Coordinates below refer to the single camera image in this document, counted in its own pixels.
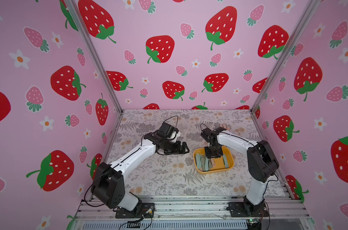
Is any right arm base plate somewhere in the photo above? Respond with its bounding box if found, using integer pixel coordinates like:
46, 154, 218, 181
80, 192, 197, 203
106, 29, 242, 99
226, 201, 269, 218

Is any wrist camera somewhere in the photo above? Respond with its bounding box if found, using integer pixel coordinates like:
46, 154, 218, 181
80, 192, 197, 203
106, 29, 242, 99
200, 128, 217, 144
159, 122, 180, 142

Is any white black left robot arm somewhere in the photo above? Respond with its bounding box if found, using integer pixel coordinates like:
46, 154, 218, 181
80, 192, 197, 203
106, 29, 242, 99
91, 131, 190, 211

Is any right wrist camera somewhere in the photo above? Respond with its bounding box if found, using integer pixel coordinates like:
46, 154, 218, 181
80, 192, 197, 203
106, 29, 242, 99
200, 128, 217, 144

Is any aluminium frame rail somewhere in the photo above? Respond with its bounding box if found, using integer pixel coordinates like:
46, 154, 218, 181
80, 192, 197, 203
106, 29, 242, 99
71, 196, 317, 230

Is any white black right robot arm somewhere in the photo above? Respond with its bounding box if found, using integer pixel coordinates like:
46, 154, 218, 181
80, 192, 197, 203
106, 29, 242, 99
201, 127, 279, 206

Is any yellow plastic storage box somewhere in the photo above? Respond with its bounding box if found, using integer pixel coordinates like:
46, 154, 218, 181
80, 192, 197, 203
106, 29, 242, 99
193, 147, 234, 174

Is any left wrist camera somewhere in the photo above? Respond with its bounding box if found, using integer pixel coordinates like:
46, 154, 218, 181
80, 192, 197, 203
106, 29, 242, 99
159, 122, 180, 142

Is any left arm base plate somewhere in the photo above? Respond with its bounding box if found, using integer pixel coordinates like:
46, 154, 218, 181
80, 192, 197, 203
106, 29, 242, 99
115, 202, 155, 219

